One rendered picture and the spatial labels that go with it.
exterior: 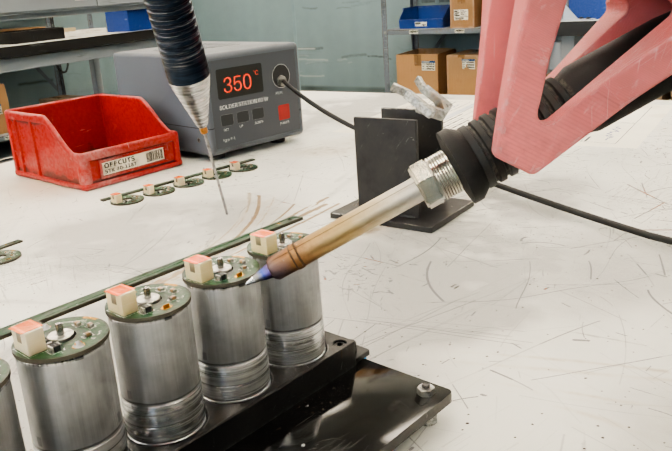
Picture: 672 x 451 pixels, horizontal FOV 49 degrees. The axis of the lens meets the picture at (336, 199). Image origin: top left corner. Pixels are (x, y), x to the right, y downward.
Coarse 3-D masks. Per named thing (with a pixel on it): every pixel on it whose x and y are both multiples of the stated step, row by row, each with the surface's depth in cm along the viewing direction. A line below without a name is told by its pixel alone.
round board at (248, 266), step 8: (224, 256) 25; (232, 256) 25; (240, 256) 25; (216, 264) 24; (232, 264) 24; (240, 264) 24; (248, 264) 24; (256, 264) 24; (184, 272) 24; (232, 272) 24; (248, 272) 23; (184, 280) 23; (192, 280) 23; (216, 280) 23; (224, 280) 23; (232, 280) 23; (240, 280) 23; (208, 288) 23
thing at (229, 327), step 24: (192, 288) 23; (216, 288) 23; (240, 288) 23; (192, 312) 23; (216, 312) 23; (240, 312) 23; (216, 336) 23; (240, 336) 23; (264, 336) 24; (216, 360) 23; (240, 360) 24; (264, 360) 24; (216, 384) 24; (240, 384) 24; (264, 384) 24
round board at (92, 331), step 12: (48, 324) 21; (72, 324) 21; (84, 324) 20; (96, 324) 20; (84, 336) 20; (96, 336) 20; (108, 336) 20; (12, 348) 19; (48, 348) 19; (60, 348) 19; (72, 348) 19; (84, 348) 19; (24, 360) 19; (36, 360) 19; (48, 360) 19; (60, 360) 19
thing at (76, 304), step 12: (264, 228) 28; (276, 228) 28; (228, 240) 27; (240, 240) 26; (204, 252) 25; (216, 252) 26; (168, 264) 25; (180, 264) 24; (144, 276) 24; (156, 276) 24; (108, 288) 23; (84, 300) 22; (96, 300) 22; (48, 312) 21; (60, 312) 21; (12, 324) 21; (0, 336) 20
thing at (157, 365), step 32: (160, 320) 21; (192, 320) 22; (128, 352) 21; (160, 352) 21; (192, 352) 22; (128, 384) 21; (160, 384) 21; (192, 384) 22; (128, 416) 22; (160, 416) 22; (192, 416) 22
